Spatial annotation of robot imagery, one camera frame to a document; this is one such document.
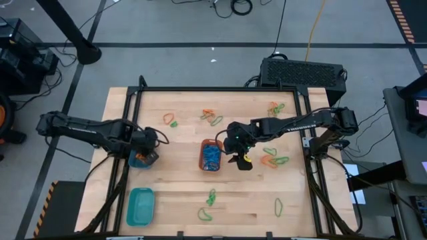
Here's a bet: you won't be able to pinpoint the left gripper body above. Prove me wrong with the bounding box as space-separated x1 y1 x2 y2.
133 128 160 167

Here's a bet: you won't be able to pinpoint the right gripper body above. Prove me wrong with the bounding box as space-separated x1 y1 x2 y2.
222 121 264 171

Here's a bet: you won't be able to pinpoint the pile of bands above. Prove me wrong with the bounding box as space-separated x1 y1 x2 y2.
207 155 222 169

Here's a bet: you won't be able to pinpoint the dark teal plastic basket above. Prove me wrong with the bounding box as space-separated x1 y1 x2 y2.
128 149 157 170

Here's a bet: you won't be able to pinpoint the orange plastic basket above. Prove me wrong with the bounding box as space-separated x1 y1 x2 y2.
199 138 224 173

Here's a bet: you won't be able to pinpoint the light teal plastic basket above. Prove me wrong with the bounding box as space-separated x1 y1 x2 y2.
125 187 155 227

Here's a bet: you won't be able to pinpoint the black computer case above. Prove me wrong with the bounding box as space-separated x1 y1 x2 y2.
259 57 348 107

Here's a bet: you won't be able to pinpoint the black mat yellow stripes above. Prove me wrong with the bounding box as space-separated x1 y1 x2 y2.
33 181 87 239

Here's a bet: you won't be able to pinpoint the black pole stand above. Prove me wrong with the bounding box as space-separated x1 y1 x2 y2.
35 0 103 66

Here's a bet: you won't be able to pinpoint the black desk leg bar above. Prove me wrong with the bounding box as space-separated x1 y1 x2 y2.
346 159 406 191

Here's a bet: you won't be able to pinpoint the orange and black wheel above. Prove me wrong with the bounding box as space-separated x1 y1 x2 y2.
0 93 15 134

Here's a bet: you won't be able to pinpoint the black equipment cart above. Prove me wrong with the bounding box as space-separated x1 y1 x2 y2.
0 18 60 96

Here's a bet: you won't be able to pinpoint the grey desk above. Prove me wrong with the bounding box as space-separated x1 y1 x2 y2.
382 85 427 186

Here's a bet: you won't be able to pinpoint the dark laptop screen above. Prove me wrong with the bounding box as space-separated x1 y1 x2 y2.
398 73 427 137

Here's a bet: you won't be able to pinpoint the black keyboard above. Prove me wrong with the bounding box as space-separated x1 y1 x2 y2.
409 195 427 231

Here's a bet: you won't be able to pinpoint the black mat orange stripes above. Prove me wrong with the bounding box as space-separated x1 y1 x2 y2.
386 0 427 44

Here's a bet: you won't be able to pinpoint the black left camera cable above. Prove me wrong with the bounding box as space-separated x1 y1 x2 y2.
156 127 170 147

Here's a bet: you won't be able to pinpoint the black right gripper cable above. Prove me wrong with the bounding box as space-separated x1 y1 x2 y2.
214 129 234 155

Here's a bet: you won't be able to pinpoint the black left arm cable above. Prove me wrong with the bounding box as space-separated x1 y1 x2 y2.
83 153 113 183

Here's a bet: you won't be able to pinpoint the black floor cable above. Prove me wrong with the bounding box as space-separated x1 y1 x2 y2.
268 0 288 58

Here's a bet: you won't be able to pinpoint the yellow floor cable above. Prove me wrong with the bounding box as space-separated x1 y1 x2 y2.
304 0 327 63

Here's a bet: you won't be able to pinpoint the coiled black cable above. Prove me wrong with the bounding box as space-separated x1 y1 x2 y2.
213 0 254 19

